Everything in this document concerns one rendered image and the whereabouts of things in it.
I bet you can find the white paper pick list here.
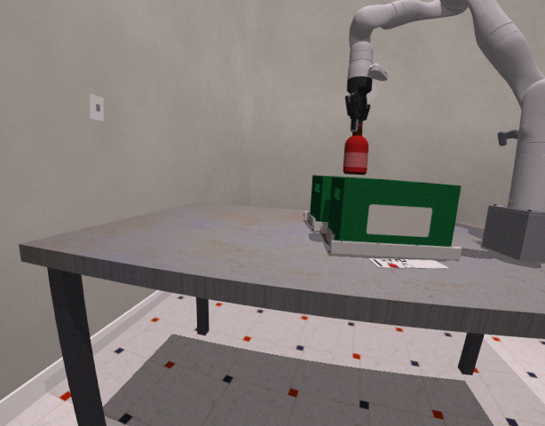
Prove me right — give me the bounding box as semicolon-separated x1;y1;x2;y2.
369;258;449;269

